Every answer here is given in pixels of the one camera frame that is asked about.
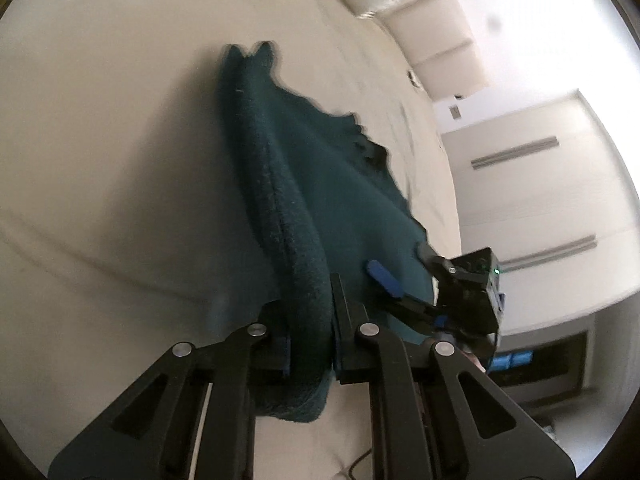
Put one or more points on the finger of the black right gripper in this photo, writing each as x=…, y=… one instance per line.
x=419, y=315
x=430, y=254

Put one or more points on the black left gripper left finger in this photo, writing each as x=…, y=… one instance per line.
x=190, y=415

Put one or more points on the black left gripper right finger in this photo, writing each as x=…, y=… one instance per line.
x=434, y=414

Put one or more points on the dark green knit sweater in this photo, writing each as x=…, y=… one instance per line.
x=320, y=201

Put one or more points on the beige bed with sheet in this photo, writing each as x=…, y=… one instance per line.
x=122, y=228

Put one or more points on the beige padded headboard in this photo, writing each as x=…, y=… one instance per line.
x=437, y=41

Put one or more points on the white wardrobe with handles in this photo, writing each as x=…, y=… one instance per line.
x=547, y=191

